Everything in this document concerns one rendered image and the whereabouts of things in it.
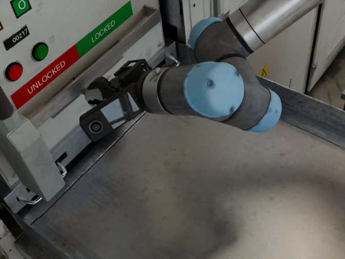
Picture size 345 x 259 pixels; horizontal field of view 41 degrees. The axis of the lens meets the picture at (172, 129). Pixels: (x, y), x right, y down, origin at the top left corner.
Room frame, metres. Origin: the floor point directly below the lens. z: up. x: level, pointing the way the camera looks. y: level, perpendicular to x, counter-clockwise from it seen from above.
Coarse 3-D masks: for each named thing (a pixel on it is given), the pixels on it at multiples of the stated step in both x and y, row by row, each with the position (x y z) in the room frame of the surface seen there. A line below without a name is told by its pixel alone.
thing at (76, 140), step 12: (156, 60) 0.85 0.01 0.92; (72, 132) 0.65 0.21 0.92; (84, 132) 0.67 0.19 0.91; (60, 144) 0.63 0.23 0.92; (72, 144) 0.64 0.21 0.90; (84, 144) 0.66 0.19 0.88; (60, 156) 0.61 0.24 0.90; (72, 156) 0.63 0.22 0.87; (0, 180) 0.56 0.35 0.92; (0, 192) 0.53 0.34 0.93; (12, 192) 0.53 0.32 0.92; (12, 204) 0.52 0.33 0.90
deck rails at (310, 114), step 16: (288, 96) 0.69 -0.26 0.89; (304, 96) 0.67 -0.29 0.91; (288, 112) 0.68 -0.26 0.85; (304, 112) 0.66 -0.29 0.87; (320, 112) 0.64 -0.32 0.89; (336, 112) 0.62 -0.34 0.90; (304, 128) 0.63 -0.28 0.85; (320, 128) 0.62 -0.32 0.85; (336, 128) 0.61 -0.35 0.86; (336, 144) 0.58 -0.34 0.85; (32, 224) 0.50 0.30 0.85; (48, 240) 0.42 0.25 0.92; (64, 240) 0.45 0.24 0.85; (64, 256) 0.39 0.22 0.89; (80, 256) 0.41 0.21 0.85
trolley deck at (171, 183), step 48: (144, 144) 0.66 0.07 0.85; (192, 144) 0.64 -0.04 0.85; (240, 144) 0.62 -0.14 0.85; (288, 144) 0.60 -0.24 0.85; (96, 192) 0.55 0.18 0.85; (144, 192) 0.53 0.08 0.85; (192, 192) 0.52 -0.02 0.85; (240, 192) 0.50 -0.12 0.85; (288, 192) 0.48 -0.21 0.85; (336, 192) 0.47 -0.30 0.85; (96, 240) 0.44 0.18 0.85; (144, 240) 0.42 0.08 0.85; (192, 240) 0.41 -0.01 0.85; (240, 240) 0.40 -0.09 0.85; (288, 240) 0.38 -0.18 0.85; (336, 240) 0.37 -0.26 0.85
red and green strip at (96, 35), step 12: (120, 12) 0.81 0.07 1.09; (132, 12) 0.83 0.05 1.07; (108, 24) 0.78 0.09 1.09; (120, 24) 0.80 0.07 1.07; (96, 36) 0.75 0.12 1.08; (72, 48) 0.71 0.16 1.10; (84, 48) 0.73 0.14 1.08; (60, 60) 0.68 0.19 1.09; (72, 60) 0.70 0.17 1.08; (48, 72) 0.66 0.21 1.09; (60, 72) 0.68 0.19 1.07; (36, 84) 0.64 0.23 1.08; (12, 96) 0.60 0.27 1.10; (24, 96) 0.62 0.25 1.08
